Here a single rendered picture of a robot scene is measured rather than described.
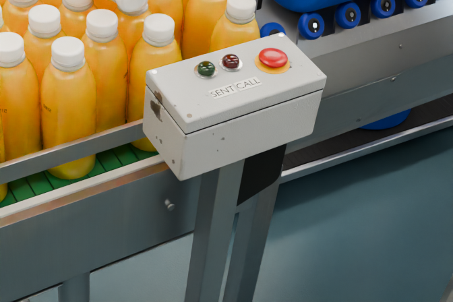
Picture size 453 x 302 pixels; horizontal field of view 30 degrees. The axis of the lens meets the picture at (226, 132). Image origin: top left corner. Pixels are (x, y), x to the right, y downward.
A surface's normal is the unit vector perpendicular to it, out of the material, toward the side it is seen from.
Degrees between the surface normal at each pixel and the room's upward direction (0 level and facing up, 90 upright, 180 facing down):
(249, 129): 90
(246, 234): 90
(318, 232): 0
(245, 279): 90
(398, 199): 0
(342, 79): 70
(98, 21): 0
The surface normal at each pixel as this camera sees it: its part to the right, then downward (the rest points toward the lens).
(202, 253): -0.84, 0.29
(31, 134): 0.72, 0.53
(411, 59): 0.53, 0.35
